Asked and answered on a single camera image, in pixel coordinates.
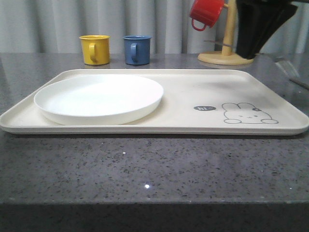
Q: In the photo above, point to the blue enamel mug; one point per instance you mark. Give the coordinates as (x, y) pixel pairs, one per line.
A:
(137, 49)

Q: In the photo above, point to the wooden mug tree stand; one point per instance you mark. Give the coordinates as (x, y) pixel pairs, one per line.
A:
(226, 56)

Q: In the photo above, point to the white round plate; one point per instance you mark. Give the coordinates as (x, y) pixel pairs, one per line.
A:
(104, 99)

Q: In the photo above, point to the red enamel mug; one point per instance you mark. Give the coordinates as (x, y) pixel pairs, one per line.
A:
(206, 12)

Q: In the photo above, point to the yellow enamel mug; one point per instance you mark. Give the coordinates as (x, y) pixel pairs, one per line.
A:
(95, 49)

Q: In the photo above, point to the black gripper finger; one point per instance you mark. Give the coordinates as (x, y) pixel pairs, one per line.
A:
(246, 29)
(266, 16)

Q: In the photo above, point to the grey curtain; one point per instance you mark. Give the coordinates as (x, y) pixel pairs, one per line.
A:
(54, 26)

